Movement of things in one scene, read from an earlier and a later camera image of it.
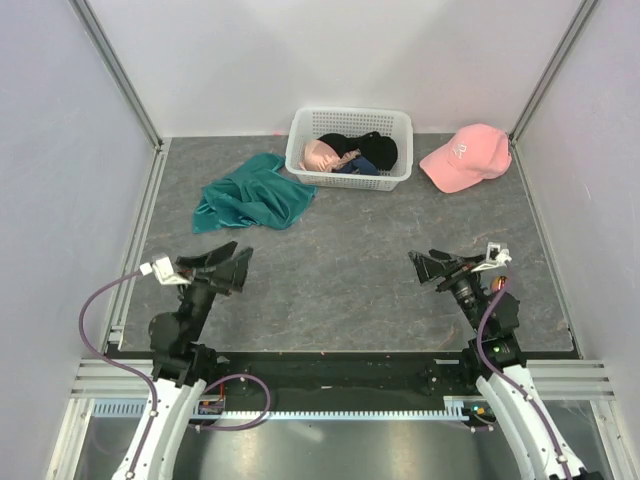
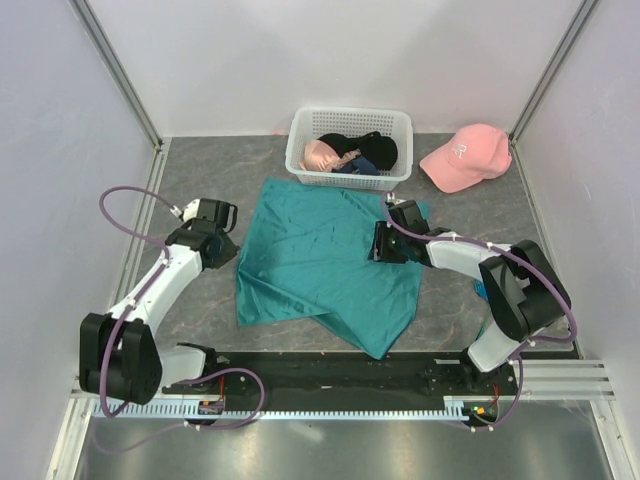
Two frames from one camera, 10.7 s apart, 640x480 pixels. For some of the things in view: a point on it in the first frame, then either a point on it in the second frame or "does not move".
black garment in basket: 382,150 does not move
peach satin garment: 318,156 does not move
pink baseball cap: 474,152 does not move
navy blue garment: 361,164 does not move
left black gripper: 224,277 to 228,255
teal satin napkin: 254,192 to 307,252
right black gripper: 427,267 to 379,248
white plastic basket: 349,149 does not move
